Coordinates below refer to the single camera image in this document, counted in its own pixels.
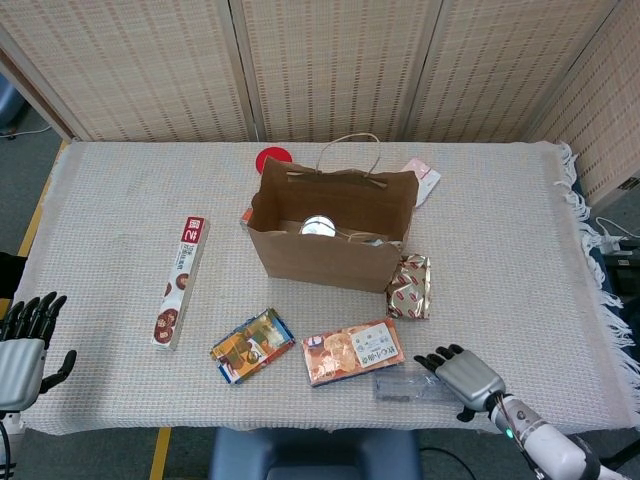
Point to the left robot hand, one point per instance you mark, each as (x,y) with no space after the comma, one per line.
(20,360)

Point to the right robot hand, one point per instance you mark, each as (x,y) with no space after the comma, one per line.
(470,380)

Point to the clear plastic bottle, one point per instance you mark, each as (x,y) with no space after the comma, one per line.
(400,387)

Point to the gold-red foil packet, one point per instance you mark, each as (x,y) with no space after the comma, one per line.
(410,290)

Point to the orange cookie package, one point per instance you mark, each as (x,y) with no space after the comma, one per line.
(345,352)

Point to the green can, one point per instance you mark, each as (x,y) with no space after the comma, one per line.
(318,226)

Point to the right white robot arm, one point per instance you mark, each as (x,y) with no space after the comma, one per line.
(545,445)

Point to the black box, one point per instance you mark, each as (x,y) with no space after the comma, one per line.
(10,275)

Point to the long white cookie box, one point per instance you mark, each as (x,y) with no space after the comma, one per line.
(182,280)

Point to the brown paper bag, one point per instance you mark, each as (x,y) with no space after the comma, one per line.
(325,265)

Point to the blue padded chair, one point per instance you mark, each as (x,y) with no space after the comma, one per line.
(310,455)

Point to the black device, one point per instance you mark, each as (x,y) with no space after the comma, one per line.
(625,275)

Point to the white woven tablecloth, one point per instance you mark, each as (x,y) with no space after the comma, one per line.
(125,200)

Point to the white power strip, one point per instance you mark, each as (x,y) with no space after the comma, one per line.
(612,244)

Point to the white pink packet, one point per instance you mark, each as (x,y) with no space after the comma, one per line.
(427,180)

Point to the orange green folded carton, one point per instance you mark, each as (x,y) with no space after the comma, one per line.
(250,347)

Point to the woven folding screen panel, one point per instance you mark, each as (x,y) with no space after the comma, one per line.
(500,70)
(605,125)
(340,65)
(140,70)

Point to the red round lid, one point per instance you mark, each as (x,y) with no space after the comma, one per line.
(267,157)

